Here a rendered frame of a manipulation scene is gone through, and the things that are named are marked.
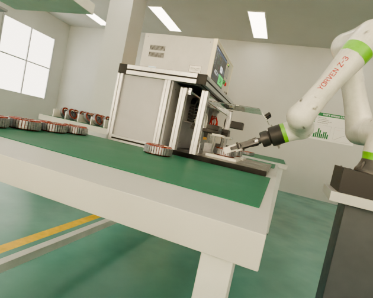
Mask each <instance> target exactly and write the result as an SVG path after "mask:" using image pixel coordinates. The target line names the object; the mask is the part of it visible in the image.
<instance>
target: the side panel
mask: <svg viewBox="0 0 373 298"><path fill-rule="evenodd" d="M171 84H172V81H171V80H166V79H165V80H162V79H154V78H149V77H142V76H134V75H129V74H124V73H118V75H117V81H116V85H115V91H114V97H113V100H112V107H111V112H110V118H109V122H108V128H107V134H106V137H105V138H106V139H109V140H114V141H118V142H123V143H126V144H131V145H136V146H139V147H143V148H144V144H145V143H147V142H150V143H155V144H159V143H160V138H161V134H162V128H163V123H164V119H165V113H166V108H167V105H168V99H169V94H170V90H171Z"/></svg>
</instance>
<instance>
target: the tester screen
mask: <svg viewBox="0 0 373 298"><path fill-rule="evenodd" d="M226 64H227V61H226V59H225V58H224V56H223V54H222V53H221V51H220V49H219V47H218V46H217V51H216V56H215V59H214V65H213V70H212V73H213V74H214V70H215V69H216V70H217V75H215V74H214V76H215V77H216V78H217V81H218V77H219V74H220V76H221V77H222V78H223V75H222V74H221V73H220V68H221V67H222V68H223V70H224V72H225V69H226ZM211 78H212V79H213V81H215V79H214V78H213V77H212V76H211ZM215 83H216V84H217V82H216V81H215ZM217 85H218V84H217ZM218 86H219V85H218ZM219 87H220V86H219ZM220 88H221V87H220Z"/></svg>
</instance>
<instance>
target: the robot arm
mask: <svg viewBox="0 0 373 298"><path fill-rule="evenodd" d="M330 50H331V54H332V56H333V60H332V62H331V63H330V64H329V66H328V68H327V69H326V70H325V71H324V73H323V74H322V75H321V76H320V78H319V79H318V80H317V82H316V83H315V84H314V85H313V86H312V87H311V88H310V89H309V90H308V91H307V92H306V93H305V94H304V95H303V96H302V97H301V98H300V99H299V100H298V101H297V102H296V103H295V104H294V105H293V106H292V107H290V109H289V110H288V112H287V117H286V119H287V121H286V122H283V123H281V124H278V125H274V126H272V125H271V127H269V128H268V131H262V132H260V133H259V135H260V138H256V137H255V138H252V139H250V140H248V141H244V142H240V143H238V142H237V143H236V144H233V145H230V146H228V147H224V148H223V151H224V154H227V153H230V152H233V151H236V152H238V151H241V150H243V151H244V150H245V149H246V148H249V147H254V146H258V145H259V144H261V143H262V144H263V146H264V147H268V146H270V145H271V144H273V146H277V147H278V149H279V148H280V145H281V144H283V143H286V142H290V141H295V140H303V139H306V138H308V137H310V136H311V135H312V133H313V131H314V120H315V119H316V117H317V116H318V114H319V113H320V112H321V110H322V109H323V108H324V106H325V105H326V104H327V103H328V101H329V100H330V99H331V98H332V97H333V96H334V94H335V93H336V92H337V91H338V90H339V89H340V88H341V91H342V98H343V106H344V113H345V135H346V138H347V139H348V140H349V141H350V142H351V143H353V144H356V145H363V146H364V149H363V151H362V158H361V160H360V162H359V163H358V164H357V165H356V166H355V167H354V170H356V171H360V172H363V173H366V174H370V175H373V116H372V113H371V109H370V106H369V102H368V97H367V94H366V87H365V81H364V71H363V66H364V65H365V64H366V63H368V62H369V60H370V59H371V58H372V57H373V19H371V20H368V21H365V22H363V23H362V24H361V25H359V26H357V27H356V28H354V29H352V30H350V31H348V32H345V33H342V34H340V35H338V36H337V37H336V38H335V39H334V40H333V42H332V45H331V48H330Z"/></svg>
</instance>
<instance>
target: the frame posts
mask: <svg viewBox="0 0 373 298"><path fill-rule="evenodd" d="M188 89H189V88H187V87H183V86H181V90H180V94H179V99H178V104H177V108H176V114H175V119H174V122H173V128H172V133H171V139H170V143H169V147H172V148H173V150H177V146H178V141H179V135H180V131H181V126H182V121H183V117H184V112H185V107H186V103H187V97H188ZM209 97H210V91H209V90H202V93H201V99H200V104H199V107H198V113H197V118H196V122H195V127H194V132H193V136H192V141H191V146H190V150H189V154H194V155H197V153H198V148H199V144H200V139H201V134H202V129H203V125H204V120H205V115H206V111H207V106H208V100H209ZM230 112H231V114H230V117H228V116H227V118H226V123H225V127H224V129H227V130H229V129H230V124H231V119H232V116H233V111H230ZM217 114H218V113H217V111H216V110H215V109H213V113H212V116H216V117H217ZM216 117H215V118H216ZM209 136H210V134H209V133H208V135H207V140H206V142H208V140H209ZM223 141H224V138H222V141H221V146H220V147H222V146H223ZM226 144H227V139H225V142H224V147H226ZM224 147H223V148H224Z"/></svg>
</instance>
